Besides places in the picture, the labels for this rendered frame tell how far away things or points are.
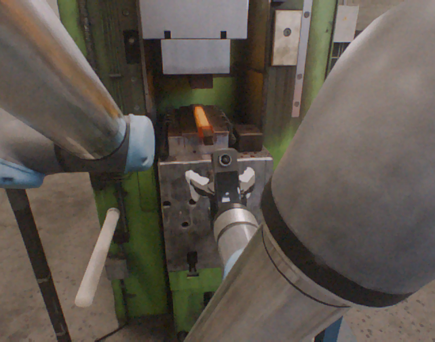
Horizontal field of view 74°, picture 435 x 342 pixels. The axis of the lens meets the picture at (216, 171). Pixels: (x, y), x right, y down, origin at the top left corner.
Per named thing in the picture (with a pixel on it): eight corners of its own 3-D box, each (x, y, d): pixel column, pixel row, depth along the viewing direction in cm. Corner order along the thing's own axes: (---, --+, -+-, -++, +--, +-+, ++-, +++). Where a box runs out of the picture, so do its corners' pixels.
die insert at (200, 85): (213, 88, 100) (213, 70, 97) (191, 89, 99) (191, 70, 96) (205, 78, 127) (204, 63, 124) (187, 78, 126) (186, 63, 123)
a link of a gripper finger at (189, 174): (177, 195, 67) (203, 210, 61) (176, 171, 64) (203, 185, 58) (188, 191, 69) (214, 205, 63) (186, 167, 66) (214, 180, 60)
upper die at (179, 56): (229, 73, 89) (230, 39, 85) (163, 74, 86) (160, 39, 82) (212, 62, 126) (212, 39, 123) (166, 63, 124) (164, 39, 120)
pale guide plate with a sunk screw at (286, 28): (296, 65, 102) (302, 10, 95) (271, 66, 101) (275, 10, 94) (294, 64, 104) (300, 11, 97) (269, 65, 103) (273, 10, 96)
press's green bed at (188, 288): (256, 341, 134) (264, 262, 115) (175, 351, 130) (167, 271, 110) (234, 259, 184) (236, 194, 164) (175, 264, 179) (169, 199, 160)
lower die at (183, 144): (228, 153, 99) (228, 129, 96) (169, 155, 97) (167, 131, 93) (213, 121, 137) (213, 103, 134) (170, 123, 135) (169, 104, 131)
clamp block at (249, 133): (262, 151, 101) (263, 133, 98) (238, 152, 100) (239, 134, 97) (254, 140, 112) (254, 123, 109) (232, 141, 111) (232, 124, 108)
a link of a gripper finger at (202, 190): (184, 186, 61) (213, 202, 55) (184, 180, 60) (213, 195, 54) (201, 180, 64) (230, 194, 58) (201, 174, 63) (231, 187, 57)
